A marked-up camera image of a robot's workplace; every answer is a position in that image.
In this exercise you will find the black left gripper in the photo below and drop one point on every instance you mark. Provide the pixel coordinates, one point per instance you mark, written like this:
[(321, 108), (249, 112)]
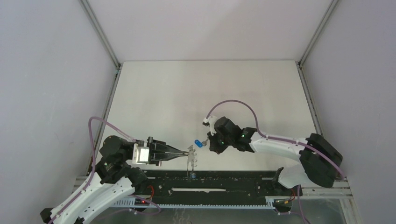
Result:
[(159, 150)]

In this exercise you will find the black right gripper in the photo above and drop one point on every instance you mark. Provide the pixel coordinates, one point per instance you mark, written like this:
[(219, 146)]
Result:
[(214, 146)]

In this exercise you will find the silver key with blue head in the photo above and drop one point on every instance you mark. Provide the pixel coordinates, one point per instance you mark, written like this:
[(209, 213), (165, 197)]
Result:
[(201, 144)]

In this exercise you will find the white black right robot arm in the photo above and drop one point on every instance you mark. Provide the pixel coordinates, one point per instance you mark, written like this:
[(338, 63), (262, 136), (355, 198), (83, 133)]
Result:
[(318, 161)]

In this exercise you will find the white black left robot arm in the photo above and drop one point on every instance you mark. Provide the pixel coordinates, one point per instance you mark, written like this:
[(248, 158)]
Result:
[(111, 179)]

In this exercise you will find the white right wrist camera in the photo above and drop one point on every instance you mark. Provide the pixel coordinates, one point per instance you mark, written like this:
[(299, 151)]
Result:
[(210, 122)]

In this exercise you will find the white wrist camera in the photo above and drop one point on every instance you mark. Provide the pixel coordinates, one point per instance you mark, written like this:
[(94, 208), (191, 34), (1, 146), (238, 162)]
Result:
[(141, 154), (210, 122)]

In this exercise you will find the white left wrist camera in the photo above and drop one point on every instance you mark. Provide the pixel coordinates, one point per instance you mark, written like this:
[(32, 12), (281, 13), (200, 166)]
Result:
[(141, 154)]

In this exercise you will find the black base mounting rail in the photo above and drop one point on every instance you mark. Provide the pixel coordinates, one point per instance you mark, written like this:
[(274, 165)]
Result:
[(170, 188)]

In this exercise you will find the aluminium frame rail right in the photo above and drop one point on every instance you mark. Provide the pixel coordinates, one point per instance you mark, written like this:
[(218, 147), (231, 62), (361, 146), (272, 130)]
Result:
[(305, 64)]

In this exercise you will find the aluminium frame rail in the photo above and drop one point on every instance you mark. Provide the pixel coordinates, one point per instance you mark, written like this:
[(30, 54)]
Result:
[(305, 64), (108, 64)]

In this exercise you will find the aluminium frame rail left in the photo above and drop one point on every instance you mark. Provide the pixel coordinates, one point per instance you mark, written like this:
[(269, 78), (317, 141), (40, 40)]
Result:
[(108, 64)]

